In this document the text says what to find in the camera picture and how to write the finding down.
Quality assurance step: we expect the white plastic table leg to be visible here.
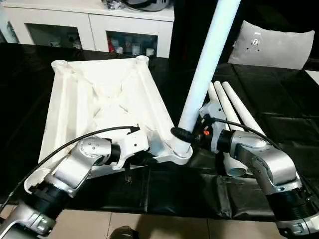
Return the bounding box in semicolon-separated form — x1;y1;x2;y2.
173;0;242;160
214;82;240;132
208;82;247;178
222;81;266;137

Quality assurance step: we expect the white plastic table top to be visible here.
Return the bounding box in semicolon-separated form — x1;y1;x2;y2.
23;55;194;197

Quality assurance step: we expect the dark robot foot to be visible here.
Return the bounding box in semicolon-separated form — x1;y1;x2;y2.
111;225;139;239

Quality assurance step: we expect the tall black cabinet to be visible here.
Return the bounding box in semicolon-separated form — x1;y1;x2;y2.
169;0;246;63

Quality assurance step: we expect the grey cushion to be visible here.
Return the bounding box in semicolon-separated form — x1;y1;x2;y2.
228;20;315;69

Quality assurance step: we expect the white flat board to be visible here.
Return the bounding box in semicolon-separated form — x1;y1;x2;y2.
305;69;319;85

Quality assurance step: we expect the black work mat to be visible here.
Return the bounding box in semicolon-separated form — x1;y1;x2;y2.
0;42;319;221

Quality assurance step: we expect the round grey appliance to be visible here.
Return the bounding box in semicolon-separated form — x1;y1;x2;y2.
124;0;173;12

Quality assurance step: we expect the white cabinet with glass doors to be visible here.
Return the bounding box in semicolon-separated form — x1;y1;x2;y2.
0;0;175;58

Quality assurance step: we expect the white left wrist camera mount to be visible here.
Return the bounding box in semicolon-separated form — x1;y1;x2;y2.
111;126;150;171

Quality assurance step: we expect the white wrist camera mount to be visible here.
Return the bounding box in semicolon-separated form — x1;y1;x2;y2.
198;102;226;125
111;126;150;171

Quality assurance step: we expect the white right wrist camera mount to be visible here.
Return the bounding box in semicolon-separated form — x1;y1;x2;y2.
198;102;226;125

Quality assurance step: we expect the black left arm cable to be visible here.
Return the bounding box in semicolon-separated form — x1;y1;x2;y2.
0;125;140;212

